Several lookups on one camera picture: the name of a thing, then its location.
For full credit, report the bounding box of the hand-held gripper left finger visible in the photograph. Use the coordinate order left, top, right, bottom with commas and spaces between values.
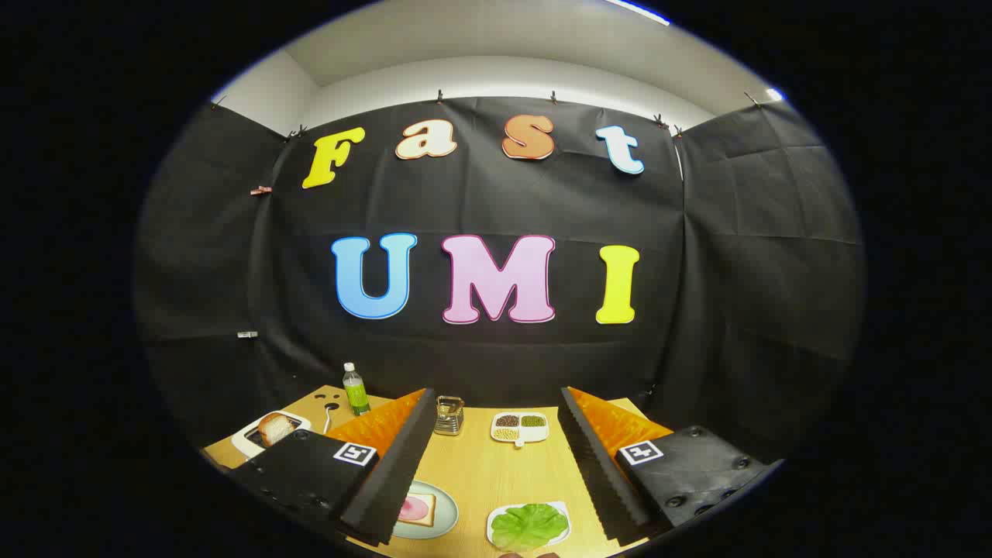
229, 387, 439, 547

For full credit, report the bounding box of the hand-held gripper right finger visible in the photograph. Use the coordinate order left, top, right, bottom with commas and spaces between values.
558, 386, 785, 547

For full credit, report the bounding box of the green lettuce leaf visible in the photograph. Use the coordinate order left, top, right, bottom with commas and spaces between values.
491, 504, 569, 552

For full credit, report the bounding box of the toasted bread slice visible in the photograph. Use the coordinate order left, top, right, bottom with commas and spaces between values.
258, 413, 299, 448

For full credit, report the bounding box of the bread slice under ham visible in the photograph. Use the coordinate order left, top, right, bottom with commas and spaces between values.
397, 492, 437, 528

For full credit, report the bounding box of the round pale green plate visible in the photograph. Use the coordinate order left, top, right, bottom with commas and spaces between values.
391, 480, 460, 540

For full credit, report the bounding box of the white divided dish with beans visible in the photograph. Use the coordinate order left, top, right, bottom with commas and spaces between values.
490, 412, 550, 448

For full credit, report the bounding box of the green label plastic bottle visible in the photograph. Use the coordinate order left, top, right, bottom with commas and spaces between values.
342, 362, 372, 417

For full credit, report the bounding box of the white square plate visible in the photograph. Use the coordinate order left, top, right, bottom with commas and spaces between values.
486, 501, 572, 553

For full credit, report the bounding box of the white toaster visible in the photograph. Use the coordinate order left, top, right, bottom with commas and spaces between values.
231, 411, 312, 460

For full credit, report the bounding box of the black backdrop cloth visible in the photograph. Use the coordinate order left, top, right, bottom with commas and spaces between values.
133, 95, 866, 466

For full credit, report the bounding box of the metal wire utensil holder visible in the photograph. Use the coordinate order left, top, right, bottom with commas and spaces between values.
434, 395, 465, 436

